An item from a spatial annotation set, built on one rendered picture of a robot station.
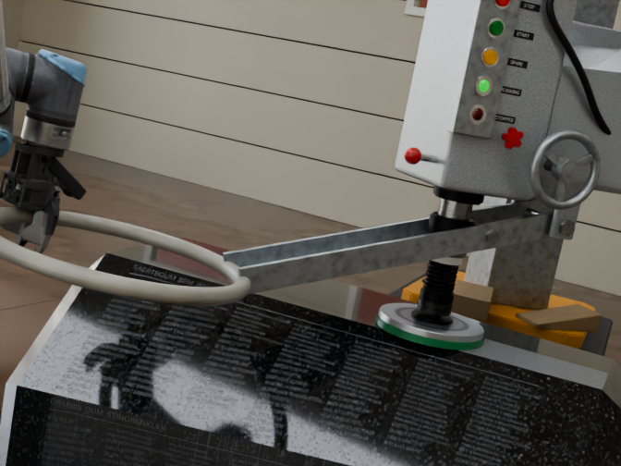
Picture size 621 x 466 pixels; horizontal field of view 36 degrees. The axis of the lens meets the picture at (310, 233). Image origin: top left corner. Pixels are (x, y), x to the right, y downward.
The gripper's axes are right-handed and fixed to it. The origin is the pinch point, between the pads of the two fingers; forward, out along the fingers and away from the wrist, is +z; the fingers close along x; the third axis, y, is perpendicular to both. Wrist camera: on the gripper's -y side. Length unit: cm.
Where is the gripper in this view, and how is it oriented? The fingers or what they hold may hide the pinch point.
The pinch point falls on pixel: (31, 249)
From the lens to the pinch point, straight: 191.6
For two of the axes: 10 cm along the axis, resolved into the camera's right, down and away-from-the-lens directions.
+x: 7.5, 2.9, -6.0
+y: -6.1, -0.5, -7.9
